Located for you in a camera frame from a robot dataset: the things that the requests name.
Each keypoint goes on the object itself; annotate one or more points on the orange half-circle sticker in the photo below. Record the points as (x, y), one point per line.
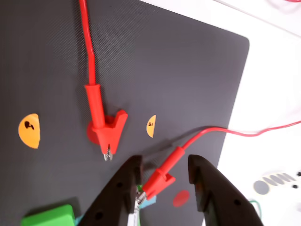
(151, 126)
(29, 131)

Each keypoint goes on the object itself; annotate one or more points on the red alligator clip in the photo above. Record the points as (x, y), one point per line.
(162, 176)
(103, 131)

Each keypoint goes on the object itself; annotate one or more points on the green bulb connector board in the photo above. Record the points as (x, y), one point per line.
(51, 216)

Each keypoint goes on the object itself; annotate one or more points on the white AA battery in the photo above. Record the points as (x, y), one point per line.
(132, 220)

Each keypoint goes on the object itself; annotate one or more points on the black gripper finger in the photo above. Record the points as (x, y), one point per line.
(110, 202)
(225, 207)

